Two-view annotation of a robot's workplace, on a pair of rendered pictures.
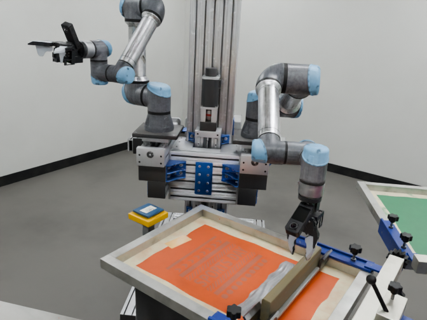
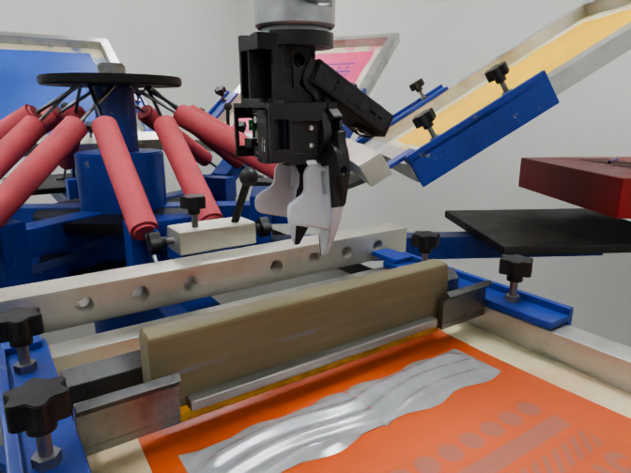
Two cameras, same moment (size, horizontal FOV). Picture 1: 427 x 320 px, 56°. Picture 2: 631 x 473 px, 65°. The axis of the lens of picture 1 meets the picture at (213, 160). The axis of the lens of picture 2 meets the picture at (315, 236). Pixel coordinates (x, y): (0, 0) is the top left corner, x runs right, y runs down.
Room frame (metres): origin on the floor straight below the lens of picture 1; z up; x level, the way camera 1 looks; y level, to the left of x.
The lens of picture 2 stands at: (1.57, -0.11, 1.25)
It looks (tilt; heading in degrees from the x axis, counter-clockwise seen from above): 15 degrees down; 201
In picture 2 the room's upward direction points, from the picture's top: straight up
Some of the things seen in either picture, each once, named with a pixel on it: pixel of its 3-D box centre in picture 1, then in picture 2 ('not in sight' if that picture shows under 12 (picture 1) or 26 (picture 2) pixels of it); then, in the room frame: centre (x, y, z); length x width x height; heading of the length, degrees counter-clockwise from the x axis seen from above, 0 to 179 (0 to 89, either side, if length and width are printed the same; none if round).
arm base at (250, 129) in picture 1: (256, 126); not in sight; (1.95, -0.21, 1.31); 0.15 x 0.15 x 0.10
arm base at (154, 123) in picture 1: (159, 119); not in sight; (1.98, 0.29, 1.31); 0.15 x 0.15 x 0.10
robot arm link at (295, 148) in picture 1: (303, 153); not in sight; (1.22, -0.29, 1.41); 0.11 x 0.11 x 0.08; 87
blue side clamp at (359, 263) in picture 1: (330, 258); (39, 435); (1.31, -0.46, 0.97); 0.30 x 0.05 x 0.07; 55
